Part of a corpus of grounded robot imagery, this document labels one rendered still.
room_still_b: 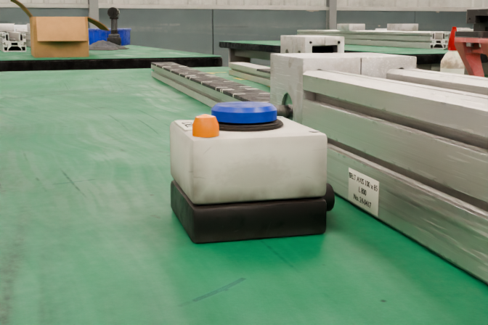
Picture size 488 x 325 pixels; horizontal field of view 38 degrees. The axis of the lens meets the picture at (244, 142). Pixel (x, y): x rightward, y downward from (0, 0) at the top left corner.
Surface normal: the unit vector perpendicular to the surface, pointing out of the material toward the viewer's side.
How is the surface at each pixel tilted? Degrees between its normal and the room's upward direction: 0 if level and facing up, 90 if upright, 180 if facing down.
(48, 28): 68
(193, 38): 90
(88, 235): 0
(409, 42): 90
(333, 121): 90
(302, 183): 90
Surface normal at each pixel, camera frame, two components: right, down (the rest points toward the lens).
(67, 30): 0.30, -0.22
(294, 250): 0.00, -0.99
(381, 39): -0.94, 0.06
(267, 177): 0.26, 0.16
